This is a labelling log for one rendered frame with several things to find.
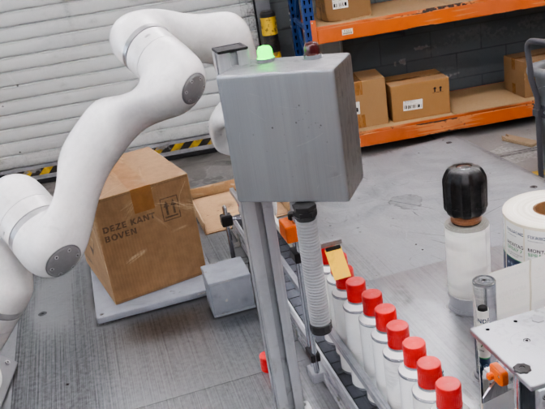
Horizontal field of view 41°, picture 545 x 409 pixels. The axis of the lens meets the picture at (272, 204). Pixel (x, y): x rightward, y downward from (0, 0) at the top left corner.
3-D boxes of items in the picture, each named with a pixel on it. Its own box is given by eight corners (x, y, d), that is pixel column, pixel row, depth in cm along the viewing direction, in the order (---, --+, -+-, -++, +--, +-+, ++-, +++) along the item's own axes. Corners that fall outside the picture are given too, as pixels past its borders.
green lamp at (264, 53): (271, 62, 103) (268, 46, 103) (254, 63, 104) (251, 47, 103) (277, 58, 106) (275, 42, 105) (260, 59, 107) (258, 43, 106)
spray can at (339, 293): (371, 372, 132) (360, 273, 125) (343, 376, 133) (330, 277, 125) (367, 356, 137) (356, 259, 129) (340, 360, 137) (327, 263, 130)
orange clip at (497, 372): (509, 385, 94) (508, 372, 93) (495, 390, 94) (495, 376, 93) (496, 373, 97) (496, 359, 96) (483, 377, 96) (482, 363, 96)
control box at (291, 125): (349, 203, 102) (334, 67, 95) (237, 203, 108) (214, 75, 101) (365, 175, 110) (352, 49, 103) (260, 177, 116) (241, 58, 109)
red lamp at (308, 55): (319, 58, 101) (317, 42, 100) (301, 60, 102) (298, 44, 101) (323, 54, 103) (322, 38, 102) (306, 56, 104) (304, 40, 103)
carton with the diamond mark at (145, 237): (208, 273, 185) (187, 173, 175) (116, 305, 176) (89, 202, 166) (168, 234, 211) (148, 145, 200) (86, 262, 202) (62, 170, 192)
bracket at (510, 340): (615, 365, 85) (615, 359, 84) (530, 393, 83) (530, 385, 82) (543, 311, 97) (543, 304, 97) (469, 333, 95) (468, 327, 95)
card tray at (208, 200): (291, 213, 217) (289, 201, 215) (205, 235, 212) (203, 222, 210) (264, 182, 244) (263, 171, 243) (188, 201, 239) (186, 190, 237)
